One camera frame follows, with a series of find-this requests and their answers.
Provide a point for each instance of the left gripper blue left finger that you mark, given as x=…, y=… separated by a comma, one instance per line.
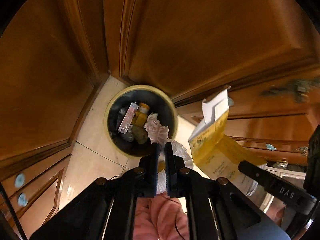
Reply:
x=106, y=208

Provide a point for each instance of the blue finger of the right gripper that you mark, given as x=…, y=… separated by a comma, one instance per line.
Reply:
x=285, y=191

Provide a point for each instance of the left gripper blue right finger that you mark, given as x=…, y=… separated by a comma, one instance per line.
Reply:
x=216, y=209

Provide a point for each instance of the yellow white paper bag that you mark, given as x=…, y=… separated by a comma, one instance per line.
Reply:
x=216, y=154

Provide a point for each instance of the red white milk carton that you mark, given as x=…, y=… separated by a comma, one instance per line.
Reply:
x=127, y=119

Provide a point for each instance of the clear plastic cup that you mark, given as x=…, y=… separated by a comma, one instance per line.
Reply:
x=167, y=149

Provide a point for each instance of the round black trash bin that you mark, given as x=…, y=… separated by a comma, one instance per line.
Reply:
x=135, y=143

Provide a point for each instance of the person's right hand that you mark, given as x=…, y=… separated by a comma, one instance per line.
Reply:
x=277, y=213

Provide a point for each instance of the pink trousered right leg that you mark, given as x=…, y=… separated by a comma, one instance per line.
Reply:
x=160, y=217

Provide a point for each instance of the wooden left cabinet door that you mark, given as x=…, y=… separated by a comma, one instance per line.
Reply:
x=53, y=63

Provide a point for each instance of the wooden corner cabinet door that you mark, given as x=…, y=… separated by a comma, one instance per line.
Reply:
x=189, y=47

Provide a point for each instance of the ornate brass drawer handle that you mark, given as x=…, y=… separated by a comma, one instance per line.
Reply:
x=298, y=88

